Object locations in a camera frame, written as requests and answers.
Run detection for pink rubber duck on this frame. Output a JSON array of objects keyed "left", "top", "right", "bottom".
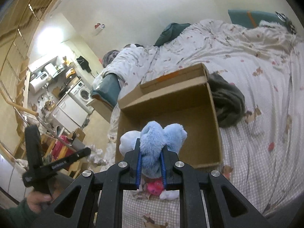
[{"left": 147, "top": 179, "right": 164, "bottom": 196}]

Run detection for light blue plush toy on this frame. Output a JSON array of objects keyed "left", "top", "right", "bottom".
[{"left": 119, "top": 121, "right": 187, "bottom": 201}]

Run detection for green sleeve left forearm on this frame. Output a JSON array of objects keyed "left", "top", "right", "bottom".
[{"left": 1, "top": 199, "right": 38, "bottom": 228}]

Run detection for left hand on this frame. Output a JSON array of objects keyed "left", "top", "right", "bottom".
[{"left": 26, "top": 181, "right": 63, "bottom": 214}]

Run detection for pink red bag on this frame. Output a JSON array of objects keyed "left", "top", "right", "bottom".
[{"left": 51, "top": 141, "right": 74, "bottom": 161}]

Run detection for small cardboard box on floor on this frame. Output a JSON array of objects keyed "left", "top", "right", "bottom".
[{"left": 70, "top": 128, "right": 86, "bottom": 142}]

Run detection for white cabinet drawers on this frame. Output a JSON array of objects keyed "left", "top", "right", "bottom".
[{"left": 51, "top": 94, "right": 93, "bottom": 132}]

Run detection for brown cardboard box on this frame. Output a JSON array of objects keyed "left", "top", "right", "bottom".
[{"left": 116, "top": 63, "right": 222, "bottom": 168}]

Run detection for dark grey folded blanket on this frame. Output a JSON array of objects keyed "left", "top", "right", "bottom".
[{"left": 208, "top": 73, "right": 245, "bottom": 128}]

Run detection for white patterned duvet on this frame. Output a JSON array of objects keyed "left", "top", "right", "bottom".
[{"left": 98, "top": 20, "right": 303, "bottom": 227}]

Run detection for white kitchen appliance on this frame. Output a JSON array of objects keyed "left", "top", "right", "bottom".
[{"left": 29, "top": 72, "right": 50, "bottom": 94}]

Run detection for white washing machine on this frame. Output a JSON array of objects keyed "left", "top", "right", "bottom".
[{"left": 69, "top": 81, "right": 91, "bottom": 106}]

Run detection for black hanging bag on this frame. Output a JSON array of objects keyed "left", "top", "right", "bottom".
[{"left": 76, "top": 56, "right": 92, "bottom": 73}]

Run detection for dark green cushion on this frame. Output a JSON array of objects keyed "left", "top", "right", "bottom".
[{"left": 154, "top": 23, "right": 191, "bottom": 47}]

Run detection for teal pillow at headboard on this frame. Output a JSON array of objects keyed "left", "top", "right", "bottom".
[{"left": 228, "top": 9, "right": 287, "bottom": 29}]

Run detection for teal bed frame corner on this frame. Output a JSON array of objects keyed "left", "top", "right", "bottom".
[{"left": 91, "top": 74, "right": 121, "bottom": 108}]

